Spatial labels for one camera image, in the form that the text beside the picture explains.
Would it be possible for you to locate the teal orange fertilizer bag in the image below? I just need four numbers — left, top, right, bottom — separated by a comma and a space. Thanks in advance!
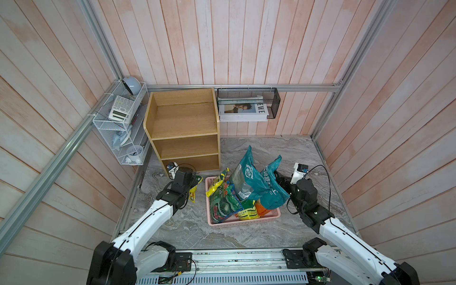
255, 156, 290, 217

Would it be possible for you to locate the large teal fertilizer bag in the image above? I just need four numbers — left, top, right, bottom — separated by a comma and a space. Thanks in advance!
229, 146, 270, 201

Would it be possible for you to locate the colourful green fertilizer bag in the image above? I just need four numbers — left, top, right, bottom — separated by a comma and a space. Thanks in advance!
209, 182, 243, 224

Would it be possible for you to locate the yellow green fertilizer bag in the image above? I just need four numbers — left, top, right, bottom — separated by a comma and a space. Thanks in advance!
235, 199, 260, 220

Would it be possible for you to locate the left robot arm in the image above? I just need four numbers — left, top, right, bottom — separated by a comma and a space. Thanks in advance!
86, 164, 198, 285

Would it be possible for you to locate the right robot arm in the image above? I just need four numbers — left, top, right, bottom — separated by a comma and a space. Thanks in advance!
274, 171, 420, 285

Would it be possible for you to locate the wooden shelf unit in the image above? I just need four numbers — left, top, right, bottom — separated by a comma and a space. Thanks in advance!
143, 87, 221, 172

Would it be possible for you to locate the pink plastic basket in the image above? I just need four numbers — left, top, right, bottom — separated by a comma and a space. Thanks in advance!
205, 175, 281, 228

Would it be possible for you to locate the white cup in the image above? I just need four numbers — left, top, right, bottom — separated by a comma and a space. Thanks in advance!
125, 145, 144, 165

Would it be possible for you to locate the white magazine book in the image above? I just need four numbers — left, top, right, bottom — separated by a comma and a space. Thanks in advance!
217, 96, 269, 122

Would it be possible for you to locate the white iron in rack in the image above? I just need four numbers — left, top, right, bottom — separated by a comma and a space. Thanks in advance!
112, 128, 132, 151

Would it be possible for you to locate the white calculator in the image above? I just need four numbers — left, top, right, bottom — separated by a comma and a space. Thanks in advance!
108, 96, 134, 124

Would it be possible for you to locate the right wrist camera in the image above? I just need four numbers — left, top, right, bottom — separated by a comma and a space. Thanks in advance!
290, 163, 308, 185

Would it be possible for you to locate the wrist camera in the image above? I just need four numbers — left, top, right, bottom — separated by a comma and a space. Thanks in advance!
290, 163, 308, 185
166, 161, 179, 180

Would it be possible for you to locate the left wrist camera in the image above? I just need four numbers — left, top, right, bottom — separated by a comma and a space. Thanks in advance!
166, 161, 179, 180

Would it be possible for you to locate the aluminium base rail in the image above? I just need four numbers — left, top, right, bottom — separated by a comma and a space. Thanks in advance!
88, 247, 378, 285

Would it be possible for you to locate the black mesh wall basket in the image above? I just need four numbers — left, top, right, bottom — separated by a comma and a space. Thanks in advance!
216, 88, 281, 122

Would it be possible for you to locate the white wire mesh rack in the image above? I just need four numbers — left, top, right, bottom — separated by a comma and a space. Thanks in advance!
93, 81, 150, 166

